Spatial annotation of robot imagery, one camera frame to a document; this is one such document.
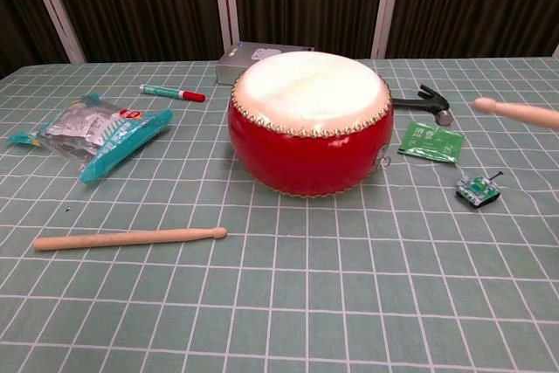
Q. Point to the wooden drumstick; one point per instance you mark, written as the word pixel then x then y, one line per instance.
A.
pixel 131 238
pixel 524 113

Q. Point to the red drum white skin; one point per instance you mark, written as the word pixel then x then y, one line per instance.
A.
pixel 305 150

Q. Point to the green grid cutting mat table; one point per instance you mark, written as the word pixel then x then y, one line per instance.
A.
pixel 305 303

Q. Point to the silver earbuds box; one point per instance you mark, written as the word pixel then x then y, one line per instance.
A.
pixel 231 68

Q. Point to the green marker red cap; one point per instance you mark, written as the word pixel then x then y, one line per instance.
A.
pixel 166 92

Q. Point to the green circuit board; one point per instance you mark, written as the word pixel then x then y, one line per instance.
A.
pixel 430 141

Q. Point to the black claw hammer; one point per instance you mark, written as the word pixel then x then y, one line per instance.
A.
pixel 432 103

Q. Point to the teal clear snack bag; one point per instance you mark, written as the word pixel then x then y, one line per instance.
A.
pixel 109 137

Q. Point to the small green electronic module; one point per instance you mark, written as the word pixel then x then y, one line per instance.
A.
pixel 476 191

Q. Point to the white partition post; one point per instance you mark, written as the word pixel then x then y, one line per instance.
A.
pixel 225 6
pixel 386 6
pixel 57 10

